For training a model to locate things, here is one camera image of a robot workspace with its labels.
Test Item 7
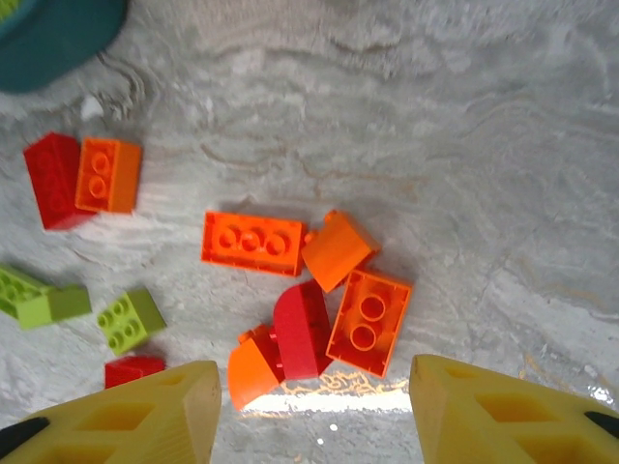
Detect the dark teal plastic container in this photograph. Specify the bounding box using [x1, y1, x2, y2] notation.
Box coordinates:
[0, 0, 131, 95]

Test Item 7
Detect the red curved lego brick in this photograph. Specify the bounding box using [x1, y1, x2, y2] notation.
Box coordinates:
[268, 279, 335, 381]

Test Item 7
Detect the small red lego brick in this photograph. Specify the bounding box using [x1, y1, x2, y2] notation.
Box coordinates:
[103, 355, 167, 391]

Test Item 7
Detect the long orange lego brick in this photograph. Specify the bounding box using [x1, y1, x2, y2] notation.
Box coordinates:
[200, 211, 309, 278]

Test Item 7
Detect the orange square lego brick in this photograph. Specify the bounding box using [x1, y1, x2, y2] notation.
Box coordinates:
[74, 136, 144, 216]

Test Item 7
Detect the orange rectangular lego brick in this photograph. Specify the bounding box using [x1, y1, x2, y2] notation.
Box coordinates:
[326, 269, 414, 377]

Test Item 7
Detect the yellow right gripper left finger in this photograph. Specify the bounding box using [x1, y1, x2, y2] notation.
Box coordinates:
[0, 360, 222, 464]

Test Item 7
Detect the green square lego brick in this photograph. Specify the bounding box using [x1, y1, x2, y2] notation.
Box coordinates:
[96, 288, 168, 357]

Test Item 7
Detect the long red lego brick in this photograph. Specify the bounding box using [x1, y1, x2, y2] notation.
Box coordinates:
[22, 130, 98, 232]

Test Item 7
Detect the green sloped lego brick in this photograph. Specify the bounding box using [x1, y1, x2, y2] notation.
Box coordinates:
[0, 264, 93, 332]

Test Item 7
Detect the orange curved lego brick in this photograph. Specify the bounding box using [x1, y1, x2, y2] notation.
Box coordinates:
[300, 208, 382, 295]
[226, 323, 286, 412]

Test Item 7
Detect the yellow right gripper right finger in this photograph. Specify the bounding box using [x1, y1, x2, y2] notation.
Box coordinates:
[409, 354, 619, 464]

